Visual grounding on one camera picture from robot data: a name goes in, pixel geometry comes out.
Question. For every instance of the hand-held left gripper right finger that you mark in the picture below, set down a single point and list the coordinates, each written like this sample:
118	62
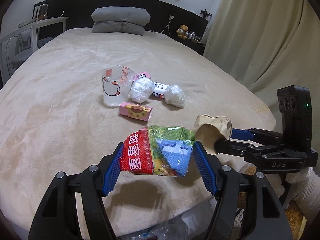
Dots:
205	170

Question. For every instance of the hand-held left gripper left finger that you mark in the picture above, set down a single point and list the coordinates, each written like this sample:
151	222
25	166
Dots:
113	172

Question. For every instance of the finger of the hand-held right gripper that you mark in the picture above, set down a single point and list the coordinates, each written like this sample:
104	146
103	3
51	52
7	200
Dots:
230	145
240	133

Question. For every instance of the beige paper cup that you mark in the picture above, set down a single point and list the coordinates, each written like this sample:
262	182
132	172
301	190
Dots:
207	135

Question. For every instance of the red green snack wrapper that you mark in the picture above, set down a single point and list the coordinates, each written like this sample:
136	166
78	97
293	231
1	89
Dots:
160	152

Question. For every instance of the clear plastic trash bag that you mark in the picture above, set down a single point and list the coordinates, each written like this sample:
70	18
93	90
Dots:
155	230

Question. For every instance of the white packet with rubber band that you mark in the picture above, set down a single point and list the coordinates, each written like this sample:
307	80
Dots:
159	90

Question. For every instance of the pink box with yellow print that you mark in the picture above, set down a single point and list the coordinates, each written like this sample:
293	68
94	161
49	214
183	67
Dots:
135	111

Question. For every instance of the crumpled white plastic bag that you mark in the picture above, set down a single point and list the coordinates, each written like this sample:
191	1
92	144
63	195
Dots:
175	96
141	90

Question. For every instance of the beige bed blanket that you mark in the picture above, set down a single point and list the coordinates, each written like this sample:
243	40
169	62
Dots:
75	105

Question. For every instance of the clear printed plastic cup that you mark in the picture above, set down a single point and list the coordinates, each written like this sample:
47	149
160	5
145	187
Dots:
113	90

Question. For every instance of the cream curtain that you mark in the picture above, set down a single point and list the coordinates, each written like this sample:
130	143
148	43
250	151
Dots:
262	42

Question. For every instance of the small pink carton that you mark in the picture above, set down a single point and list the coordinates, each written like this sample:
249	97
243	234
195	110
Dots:
143	75

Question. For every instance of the small bottles on nightstand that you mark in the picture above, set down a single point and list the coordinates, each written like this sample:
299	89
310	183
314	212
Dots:
195	37

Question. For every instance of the brown teddy bear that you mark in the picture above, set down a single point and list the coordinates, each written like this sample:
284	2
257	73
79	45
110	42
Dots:
183	31

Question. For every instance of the black toy figure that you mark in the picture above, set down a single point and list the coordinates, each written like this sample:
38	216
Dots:
205	13

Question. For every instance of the clear chair with grey cushion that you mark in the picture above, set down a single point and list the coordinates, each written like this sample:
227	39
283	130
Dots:
22	52

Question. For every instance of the grey pillows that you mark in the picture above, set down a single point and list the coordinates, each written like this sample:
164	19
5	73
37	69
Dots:
120	17

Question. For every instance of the black headboard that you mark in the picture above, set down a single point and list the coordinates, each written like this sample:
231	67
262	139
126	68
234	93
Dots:
80	12

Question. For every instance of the white side table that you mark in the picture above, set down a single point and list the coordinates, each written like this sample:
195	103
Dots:
35	23

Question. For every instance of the white tabletop appliance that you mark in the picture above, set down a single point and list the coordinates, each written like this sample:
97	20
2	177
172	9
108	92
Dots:
41	11

